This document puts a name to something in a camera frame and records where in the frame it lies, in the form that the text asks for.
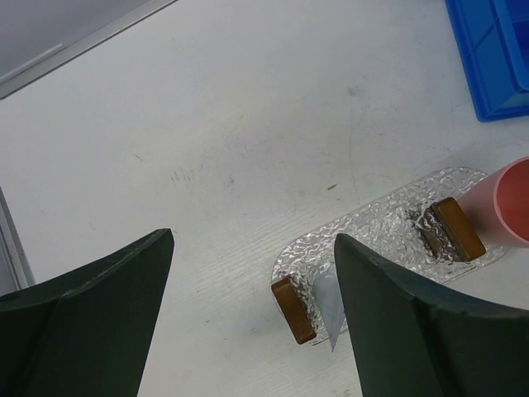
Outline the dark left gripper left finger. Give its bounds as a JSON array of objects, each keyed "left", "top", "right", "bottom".
[{"left": 1, "top": 228, "right": 174, "bottom": 396}]

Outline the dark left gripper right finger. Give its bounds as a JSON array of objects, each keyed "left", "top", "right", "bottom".
[{"left": 332, "top": 233, "right": 529, "bottom": 397}]

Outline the white toothpaste tube green cap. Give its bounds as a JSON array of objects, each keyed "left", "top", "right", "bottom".
[{"left": 312, "top": 272, "right": 346, "bottom": 352}]

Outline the clear acrylic toothbrush holder rack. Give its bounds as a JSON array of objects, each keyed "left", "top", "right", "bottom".
[{"left": 271, "top": 197, "right": 486, "bottom": 345}]

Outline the pink plastic cup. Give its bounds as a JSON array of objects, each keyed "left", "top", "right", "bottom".
[{"left": 458, "top": 157, "right": 528, "bottom": 248}]

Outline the clear textured glass tray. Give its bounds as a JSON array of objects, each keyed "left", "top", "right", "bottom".
[{"left": 270, "top": 165, "right": 512, "bottom": 347}]

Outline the blue plastic compartment bin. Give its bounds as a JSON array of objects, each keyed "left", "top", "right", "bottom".
[{"left": 446, "top": 0, "right": 528, "bottom": 122}]

